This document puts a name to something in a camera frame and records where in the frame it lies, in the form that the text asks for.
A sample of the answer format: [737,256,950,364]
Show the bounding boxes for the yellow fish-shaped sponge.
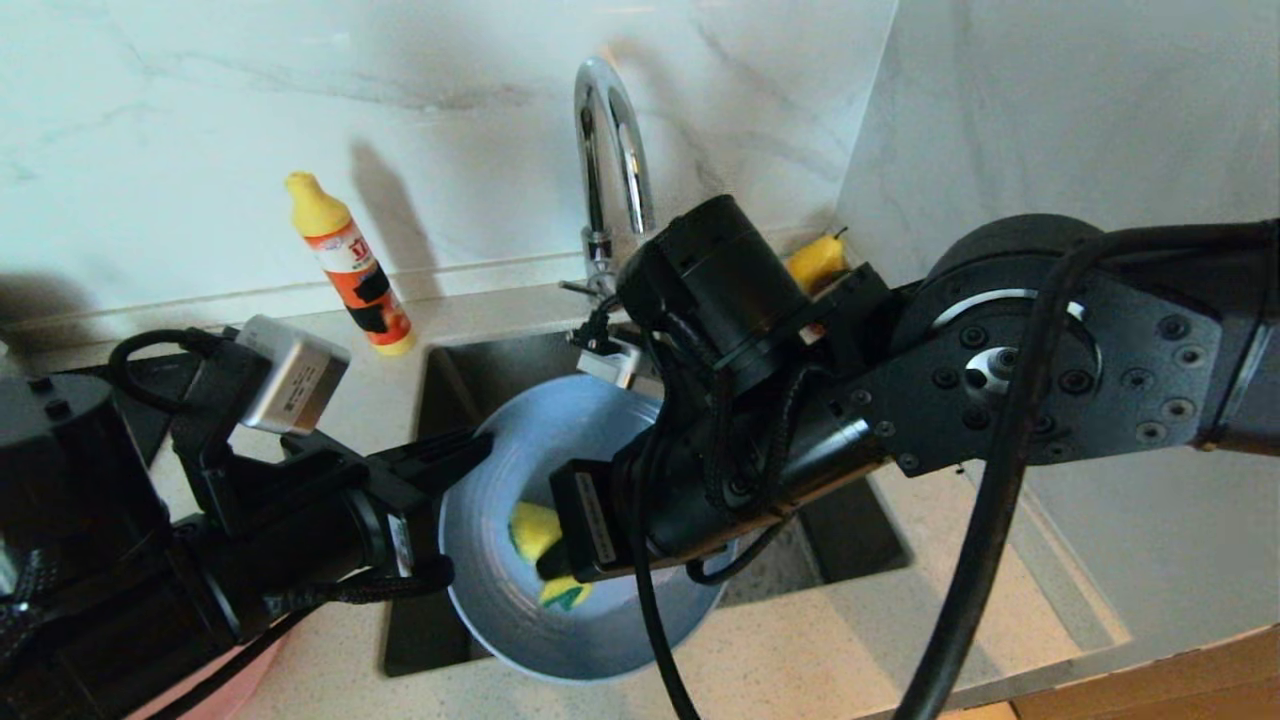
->
[508,502,593,611]

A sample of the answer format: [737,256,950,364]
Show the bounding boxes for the blue plastic plate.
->
[440,375,741,683]

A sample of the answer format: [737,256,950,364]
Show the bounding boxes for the yellow orange dish soap bottle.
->
[284,171,416,357]

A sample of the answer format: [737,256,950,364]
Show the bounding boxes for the chrome faucet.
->
[560,57,657,301]

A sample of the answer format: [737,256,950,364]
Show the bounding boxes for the stainless steel sink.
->
[382,335,913,679]

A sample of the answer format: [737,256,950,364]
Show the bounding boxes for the pink plastic plate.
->
[125,640,286,720]

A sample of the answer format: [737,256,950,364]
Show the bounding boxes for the black induction cooktop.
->
[95,365,201,471]

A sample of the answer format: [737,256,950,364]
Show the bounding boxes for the yellow pear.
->
[785,228,849,296]

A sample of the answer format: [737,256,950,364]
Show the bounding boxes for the wooden cabinet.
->
[1010,630,1280,720]

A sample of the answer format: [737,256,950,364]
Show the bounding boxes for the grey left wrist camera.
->
[237,315,351,434]

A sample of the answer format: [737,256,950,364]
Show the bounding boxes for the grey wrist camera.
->
[237,315,351,434]
[570,325,646,389]

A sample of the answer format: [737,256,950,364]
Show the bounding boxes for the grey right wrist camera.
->
[570,325,646,389]

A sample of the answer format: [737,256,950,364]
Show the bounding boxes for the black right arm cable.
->
[630,222,1280,720]

